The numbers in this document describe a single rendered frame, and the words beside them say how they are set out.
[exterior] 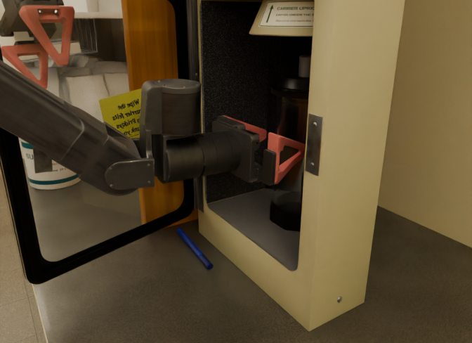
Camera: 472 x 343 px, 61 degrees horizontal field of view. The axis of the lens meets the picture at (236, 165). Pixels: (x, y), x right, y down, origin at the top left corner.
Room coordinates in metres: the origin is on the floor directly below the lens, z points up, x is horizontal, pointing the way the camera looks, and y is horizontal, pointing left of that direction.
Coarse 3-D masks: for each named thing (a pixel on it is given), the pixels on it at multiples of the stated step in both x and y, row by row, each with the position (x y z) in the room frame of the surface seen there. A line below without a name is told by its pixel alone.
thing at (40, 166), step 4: (36, 148) 0.47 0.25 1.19; (36, 152) 0.47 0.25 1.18; (40, 152) 0.47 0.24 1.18; (36, 156) 0.47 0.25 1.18; (40, 156) 0.47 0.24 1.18; (44, 156) 0.47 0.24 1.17; (36, 160) 0.46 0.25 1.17; (40, 160) 0.47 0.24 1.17; (44, 160) 0.47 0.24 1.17; (48, 160) 0.48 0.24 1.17; (36, 164) 0.46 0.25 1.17; (40, 164) 0.47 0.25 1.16; (44, 164) 0.47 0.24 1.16; (48, 164) 0.48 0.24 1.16; (36, 168) 0.46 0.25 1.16; (40, 168) 0.47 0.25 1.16; (44, 168) 0.47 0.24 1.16; (48, 168) 0.47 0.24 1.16; (52, 168) 0.48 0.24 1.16; (36, 172) 0.46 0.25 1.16; (40, 172) 0.47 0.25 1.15
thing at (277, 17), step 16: (272, 0) 0.56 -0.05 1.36; (288, 0) 0.54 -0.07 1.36; (304, 0) 0.53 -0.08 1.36; (256, 16) 0.59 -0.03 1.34; (272, 16) 0.55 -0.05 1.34; (288, 16) 0.53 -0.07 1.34; (304, 16) 0.52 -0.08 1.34; (256, 32) 0.56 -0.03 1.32; (272, 32) 0.54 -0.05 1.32; (288, 32) 0.52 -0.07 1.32; (304, 32) 0.51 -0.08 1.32
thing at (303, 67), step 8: (304, 56) 0.60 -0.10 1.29; (304, 64) 0.60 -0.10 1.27; (304, 72) 0.60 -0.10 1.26; (280, 80) 0.61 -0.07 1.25; (288, 80) 0.59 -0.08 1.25; (296, 80) 0.58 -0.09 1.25; (304, 80) 0.57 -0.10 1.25; (288, 88) 0.58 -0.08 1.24; (296, 88) 0.57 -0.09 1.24; (304, 88) 0.57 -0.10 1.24
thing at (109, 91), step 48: (0, 0) 0.47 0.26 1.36; (48, 0) 0.51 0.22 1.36; (96, 0) 0.56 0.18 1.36; (144, 0) 0.62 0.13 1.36; (48, 48) 0.51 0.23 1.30; (96, 48) 0.56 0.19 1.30; (144, 48) 0.61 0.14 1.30; (96, 96) 0.55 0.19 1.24; (48, 192) 0.49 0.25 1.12; (96, 192) 0.54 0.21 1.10; (144, 192) 0.60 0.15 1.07; (48, 240) 0.48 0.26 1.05; (96, 240) 0.53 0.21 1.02
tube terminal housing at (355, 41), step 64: (256, 0) 0.72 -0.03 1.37; (320, 0) 0.44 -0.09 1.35; (384, 0) 0.47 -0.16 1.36; (320, 64) 0.44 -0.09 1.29; (384, 64) 0.47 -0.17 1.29; (384, 128) 0.48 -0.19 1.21; (320, 192) 0.43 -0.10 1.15; (256, 256) 0.53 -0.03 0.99; (320, 256) 0.43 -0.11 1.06; (320, 320) 0.44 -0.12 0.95
